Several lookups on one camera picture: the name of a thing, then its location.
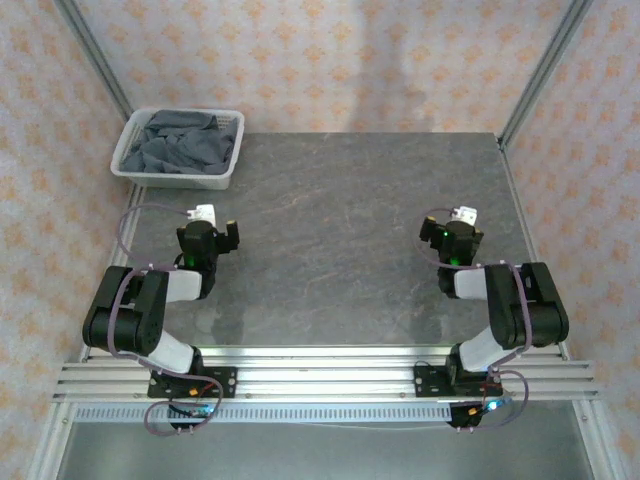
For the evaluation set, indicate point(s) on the grey t-shirt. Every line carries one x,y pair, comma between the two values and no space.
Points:
180,145

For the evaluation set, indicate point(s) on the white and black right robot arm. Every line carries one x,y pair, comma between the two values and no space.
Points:
540,315

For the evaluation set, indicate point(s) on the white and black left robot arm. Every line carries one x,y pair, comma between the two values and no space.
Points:
125,320

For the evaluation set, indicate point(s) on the white perforated plastic basket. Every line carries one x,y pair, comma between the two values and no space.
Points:
125,170

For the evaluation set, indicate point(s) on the small black controller board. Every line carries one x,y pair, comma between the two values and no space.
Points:
475,412
192,412

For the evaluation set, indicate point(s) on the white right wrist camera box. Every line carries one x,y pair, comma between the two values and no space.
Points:
465,215

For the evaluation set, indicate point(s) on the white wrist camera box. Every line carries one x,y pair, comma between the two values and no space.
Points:
465,215
202,212

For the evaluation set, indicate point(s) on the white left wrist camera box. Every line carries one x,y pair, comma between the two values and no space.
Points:
202,212

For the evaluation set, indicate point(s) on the aluminium table side rail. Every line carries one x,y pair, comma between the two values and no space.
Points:
131,210
520,200

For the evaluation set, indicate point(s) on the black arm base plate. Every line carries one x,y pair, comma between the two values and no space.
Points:
225,382
427,382

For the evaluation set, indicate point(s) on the aluminium mounting rail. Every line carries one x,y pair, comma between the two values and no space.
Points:
325,372

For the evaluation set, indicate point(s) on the aluminium frame post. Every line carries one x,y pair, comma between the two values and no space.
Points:
549,60
100,60

